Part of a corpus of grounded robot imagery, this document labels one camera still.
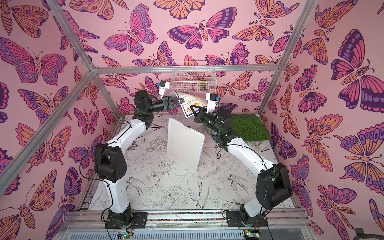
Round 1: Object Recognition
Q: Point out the small green circuit board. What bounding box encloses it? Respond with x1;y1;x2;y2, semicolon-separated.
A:
116;232;134;240

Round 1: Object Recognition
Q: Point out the laminated dim sum menu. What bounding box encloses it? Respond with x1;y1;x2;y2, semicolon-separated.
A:
178;92;209;120

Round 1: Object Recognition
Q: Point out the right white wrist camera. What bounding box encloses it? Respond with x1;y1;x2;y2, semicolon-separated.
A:
206;93;220;114

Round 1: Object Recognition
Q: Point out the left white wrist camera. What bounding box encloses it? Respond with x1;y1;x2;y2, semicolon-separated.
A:
156;81;171;98

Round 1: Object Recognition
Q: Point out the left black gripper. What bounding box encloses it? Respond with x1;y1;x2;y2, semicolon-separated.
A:
147;99;184;117

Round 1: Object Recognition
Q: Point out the white cutting board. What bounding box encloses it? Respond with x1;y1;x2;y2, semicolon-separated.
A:
167;119;205;174

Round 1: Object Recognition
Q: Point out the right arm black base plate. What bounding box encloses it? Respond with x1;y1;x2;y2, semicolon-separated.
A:
223;211;269;227

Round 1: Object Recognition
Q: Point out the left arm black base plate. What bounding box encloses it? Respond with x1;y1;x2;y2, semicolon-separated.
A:
105;211;148;230

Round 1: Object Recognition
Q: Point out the aluminium front rail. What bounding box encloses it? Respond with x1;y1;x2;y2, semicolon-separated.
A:
58;209;316;240

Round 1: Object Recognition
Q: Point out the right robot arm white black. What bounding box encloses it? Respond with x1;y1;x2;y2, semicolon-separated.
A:
191;105;293;226

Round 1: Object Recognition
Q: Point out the white wire rack basket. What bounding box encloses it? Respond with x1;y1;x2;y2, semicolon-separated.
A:
170;60;217;94

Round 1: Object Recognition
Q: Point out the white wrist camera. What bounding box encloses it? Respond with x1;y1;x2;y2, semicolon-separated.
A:
156;81;171;98
206;93;220;114

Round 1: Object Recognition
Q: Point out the aluminium cage frame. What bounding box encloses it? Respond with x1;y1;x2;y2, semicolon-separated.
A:
0;0;319;240

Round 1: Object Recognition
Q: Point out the green artificial grass mat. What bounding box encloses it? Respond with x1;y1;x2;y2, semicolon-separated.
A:
232;114;270;142

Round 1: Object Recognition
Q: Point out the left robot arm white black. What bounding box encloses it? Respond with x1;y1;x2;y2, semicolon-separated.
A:
95;91;184;228

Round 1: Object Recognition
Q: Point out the right small circuit board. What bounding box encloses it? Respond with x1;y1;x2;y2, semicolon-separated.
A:
244;230;260;240

